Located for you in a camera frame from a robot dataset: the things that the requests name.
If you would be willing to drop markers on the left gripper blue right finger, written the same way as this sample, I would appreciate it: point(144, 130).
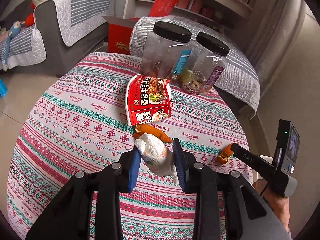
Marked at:
point(181, 165)

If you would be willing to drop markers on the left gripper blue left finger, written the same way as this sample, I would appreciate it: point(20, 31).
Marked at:
point(133, 169)

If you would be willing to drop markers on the tissue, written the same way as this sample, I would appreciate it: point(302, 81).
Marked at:
point(157, 157)

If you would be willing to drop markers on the orange peel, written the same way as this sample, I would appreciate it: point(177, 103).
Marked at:
point(145, 128)
point(224, 155)

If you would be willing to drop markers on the red instant noodle cup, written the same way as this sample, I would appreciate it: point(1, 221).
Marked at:
point(147, 100)

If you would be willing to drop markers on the person's right hand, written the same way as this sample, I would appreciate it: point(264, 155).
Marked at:
point(279, 204)

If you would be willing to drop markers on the patterned handmade tablecloth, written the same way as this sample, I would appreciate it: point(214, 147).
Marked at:
point(79, 123)

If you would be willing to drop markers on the nut jar teal label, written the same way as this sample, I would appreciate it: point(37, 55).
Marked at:
point(166, 51)

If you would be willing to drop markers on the nut jar purple label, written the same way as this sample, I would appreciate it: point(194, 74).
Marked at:
point(204, 66)

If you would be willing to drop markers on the red gift box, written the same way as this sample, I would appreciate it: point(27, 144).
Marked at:
point(119, 33)

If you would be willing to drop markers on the grey sofa with quilted cover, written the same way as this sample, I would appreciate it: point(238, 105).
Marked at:
point(64, 32)

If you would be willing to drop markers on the blue plastic stool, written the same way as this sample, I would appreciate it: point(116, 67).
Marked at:
point(3, 89)

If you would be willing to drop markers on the white bookshelf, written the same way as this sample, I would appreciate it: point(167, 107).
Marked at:
point(217, 14)

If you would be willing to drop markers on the beige floral curtain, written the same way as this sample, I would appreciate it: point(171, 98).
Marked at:
point(280, 26)

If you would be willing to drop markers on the blue plush toy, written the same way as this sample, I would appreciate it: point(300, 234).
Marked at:
point(13, 32)

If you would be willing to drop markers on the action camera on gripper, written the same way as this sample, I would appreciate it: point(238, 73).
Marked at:
point(286, 152)

